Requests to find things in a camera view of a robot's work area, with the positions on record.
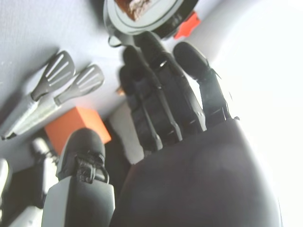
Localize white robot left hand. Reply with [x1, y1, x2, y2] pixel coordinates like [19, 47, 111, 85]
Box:
[41, 30, 285, 227]

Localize metal tongs with taped handles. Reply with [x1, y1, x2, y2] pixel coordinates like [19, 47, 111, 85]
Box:
[0, 50, 105, 140]

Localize brown meat chunk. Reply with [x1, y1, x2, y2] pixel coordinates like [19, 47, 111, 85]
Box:
[113, 0, 154, 22]

